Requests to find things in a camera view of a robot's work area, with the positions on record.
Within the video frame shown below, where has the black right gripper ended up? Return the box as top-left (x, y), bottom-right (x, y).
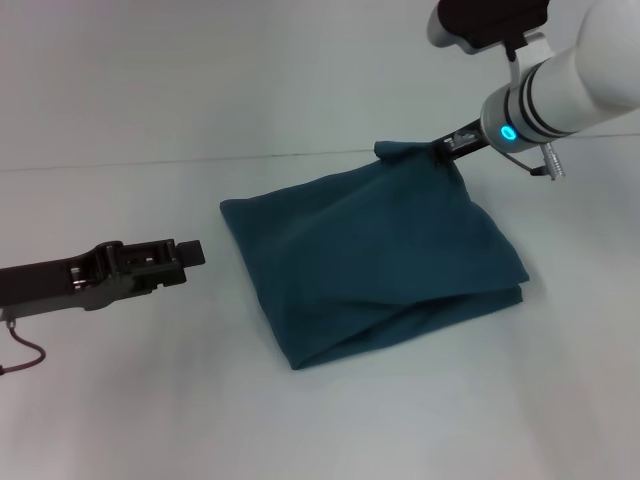
top-left (433, 121), bottom-right (490, 165)

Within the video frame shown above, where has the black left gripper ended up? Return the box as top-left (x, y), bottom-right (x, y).
top-left (0, 238), bottom-right (208, 313)

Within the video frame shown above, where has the teal blue t-shirt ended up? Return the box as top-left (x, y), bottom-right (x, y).
top-left (219, 140), bottom-right (532, 372)

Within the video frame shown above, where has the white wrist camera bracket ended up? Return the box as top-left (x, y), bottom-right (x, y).
top-left (510, 31), bottom-right (557, 66)

